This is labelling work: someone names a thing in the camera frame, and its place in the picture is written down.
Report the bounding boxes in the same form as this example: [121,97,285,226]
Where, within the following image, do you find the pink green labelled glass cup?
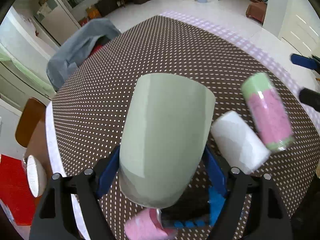
[241,72,294,153]

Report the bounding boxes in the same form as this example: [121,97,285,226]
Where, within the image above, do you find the pale green plastic cup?
[119,73,216,208]

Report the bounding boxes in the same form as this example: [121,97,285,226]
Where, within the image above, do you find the white paper cup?
[210,111,271,174]

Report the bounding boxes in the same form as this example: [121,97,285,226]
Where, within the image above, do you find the white ceramic bowl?
[26,155,47,198]

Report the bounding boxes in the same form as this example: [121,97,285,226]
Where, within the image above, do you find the red felt bag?
[0,154,40,226]

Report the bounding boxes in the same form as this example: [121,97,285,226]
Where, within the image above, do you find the brown wooden chair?
[15,98,46,148]

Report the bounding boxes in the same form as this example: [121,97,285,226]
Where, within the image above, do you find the brown polka dot tablecloth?
[44,11,320,240]

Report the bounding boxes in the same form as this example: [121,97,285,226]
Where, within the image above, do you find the green door curtain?
[1,44,56,98]

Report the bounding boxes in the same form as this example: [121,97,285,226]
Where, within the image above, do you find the grey jacket on chair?
[46,18,121,92]

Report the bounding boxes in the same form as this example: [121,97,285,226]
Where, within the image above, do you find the white refrigerator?
[34,0,81,45]

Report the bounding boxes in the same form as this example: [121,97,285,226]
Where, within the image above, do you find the orange cardboard box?
[86,5,101,20]

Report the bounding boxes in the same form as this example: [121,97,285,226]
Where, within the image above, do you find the dark low cabinet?
[94,0,119,17]

